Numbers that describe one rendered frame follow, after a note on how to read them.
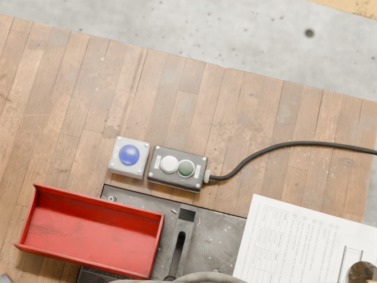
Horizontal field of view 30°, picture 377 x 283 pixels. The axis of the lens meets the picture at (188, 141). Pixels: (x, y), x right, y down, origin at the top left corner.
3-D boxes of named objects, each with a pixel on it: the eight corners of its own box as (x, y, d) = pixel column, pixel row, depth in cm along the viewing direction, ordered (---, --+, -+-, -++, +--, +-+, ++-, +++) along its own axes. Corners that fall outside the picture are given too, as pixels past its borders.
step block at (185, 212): (180, 213, 134) (181, 203, 126) (194, 217, 134) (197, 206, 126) (171, 246, 132) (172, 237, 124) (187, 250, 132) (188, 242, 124)
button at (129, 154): (122, 145, 136) (121, 141, 134) (142, 149, 136) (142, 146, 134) (116, 164, 135) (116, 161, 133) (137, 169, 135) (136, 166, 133)
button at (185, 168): (179, 161, 136) (180, 158, 134) (194, 165, 136) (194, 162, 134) (176, 176, 135) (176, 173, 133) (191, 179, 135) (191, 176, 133)
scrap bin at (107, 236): (38, 189, 135) (32, 181, 129) (164, 220, 134) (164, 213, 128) (19, 250, 131) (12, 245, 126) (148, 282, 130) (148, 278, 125)
